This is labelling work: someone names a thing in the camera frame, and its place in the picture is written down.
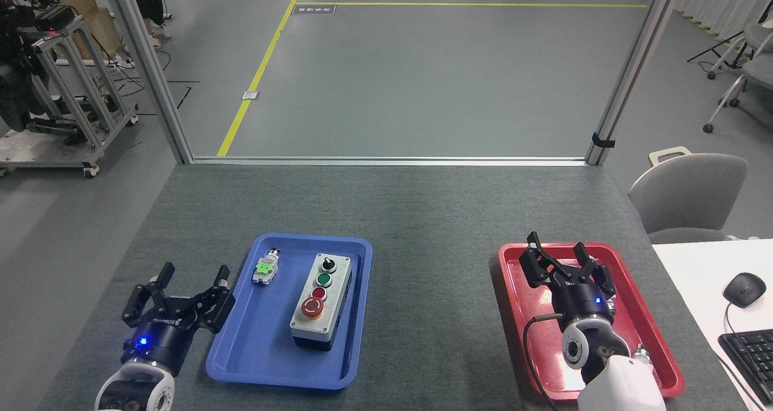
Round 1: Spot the black mouse cable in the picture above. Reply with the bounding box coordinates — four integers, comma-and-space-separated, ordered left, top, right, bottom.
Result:
723, 302, 742, 340

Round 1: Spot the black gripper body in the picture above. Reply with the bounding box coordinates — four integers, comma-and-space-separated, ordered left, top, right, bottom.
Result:
120, 313, 197, 375
553, 280, 615, 332

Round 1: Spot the black keyboard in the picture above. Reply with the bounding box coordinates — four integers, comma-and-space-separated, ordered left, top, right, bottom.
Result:
717, 329, 773, 407

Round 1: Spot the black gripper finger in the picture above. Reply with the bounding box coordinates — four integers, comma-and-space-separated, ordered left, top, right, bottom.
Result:
121, 262, 176, 329
181, 264, 237, 335
574, 241, 617, 298
519, 231, 572, 289

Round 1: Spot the person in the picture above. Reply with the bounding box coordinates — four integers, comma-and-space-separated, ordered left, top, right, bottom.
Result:
128, 0, 173, 51

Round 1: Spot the white handle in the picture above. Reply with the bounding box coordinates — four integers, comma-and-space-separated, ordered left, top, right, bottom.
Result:
648, 146, 693, 168

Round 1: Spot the grey shell chair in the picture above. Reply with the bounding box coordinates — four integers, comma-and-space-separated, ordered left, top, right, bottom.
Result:
627, 153, 749, 244

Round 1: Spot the red plastic tray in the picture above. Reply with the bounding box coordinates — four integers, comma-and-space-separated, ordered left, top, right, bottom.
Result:
498, 242, 686, 401

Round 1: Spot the blue plastic tray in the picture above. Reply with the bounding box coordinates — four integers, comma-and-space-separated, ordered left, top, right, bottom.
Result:
205, 233, 373, 391

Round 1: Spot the black computer mouse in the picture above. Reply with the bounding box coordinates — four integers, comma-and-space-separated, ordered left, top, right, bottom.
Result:
722, 272, 767, 308

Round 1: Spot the black floor stand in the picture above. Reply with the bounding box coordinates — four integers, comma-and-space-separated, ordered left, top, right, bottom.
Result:
686, 30, 747, 65

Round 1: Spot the small green white switch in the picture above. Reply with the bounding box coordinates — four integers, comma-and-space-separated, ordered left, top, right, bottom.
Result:
251, 249, 283, 287

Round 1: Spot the black machine on cart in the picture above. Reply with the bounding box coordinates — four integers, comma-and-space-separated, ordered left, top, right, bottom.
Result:
0, 0, 76, 135

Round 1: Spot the white curtain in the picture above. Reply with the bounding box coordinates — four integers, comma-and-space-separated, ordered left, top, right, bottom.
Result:
672, 0, 773, 45

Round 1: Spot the silver aluminium rail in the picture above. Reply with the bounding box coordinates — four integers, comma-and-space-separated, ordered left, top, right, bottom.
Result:
191, 156, 590, 167

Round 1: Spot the grey control box with buttons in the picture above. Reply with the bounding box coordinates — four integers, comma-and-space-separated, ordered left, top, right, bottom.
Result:
289, 252, 353, 352

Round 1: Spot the aluminium frame cart on wheels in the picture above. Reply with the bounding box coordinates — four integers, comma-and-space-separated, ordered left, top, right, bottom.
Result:
0, 14, 140, 179

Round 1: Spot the silver aluminium post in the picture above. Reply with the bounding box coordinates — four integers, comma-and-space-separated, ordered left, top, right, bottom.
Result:
585, 0, 681, 167
107, 0, 194, 165

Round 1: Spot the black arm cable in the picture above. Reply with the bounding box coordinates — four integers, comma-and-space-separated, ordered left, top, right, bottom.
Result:
522, 313, 572, 411

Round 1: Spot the cardboard box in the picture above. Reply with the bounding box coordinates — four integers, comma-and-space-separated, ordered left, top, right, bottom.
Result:
47, 0, 126, 63

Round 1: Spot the white desk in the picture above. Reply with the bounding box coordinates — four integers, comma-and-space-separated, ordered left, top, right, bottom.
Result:
652, 238, 773, 411

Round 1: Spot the grey office chair on wheels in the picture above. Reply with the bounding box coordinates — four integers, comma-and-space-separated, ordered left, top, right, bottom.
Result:
707, 20, 773, 81
703, 48, 773, 135

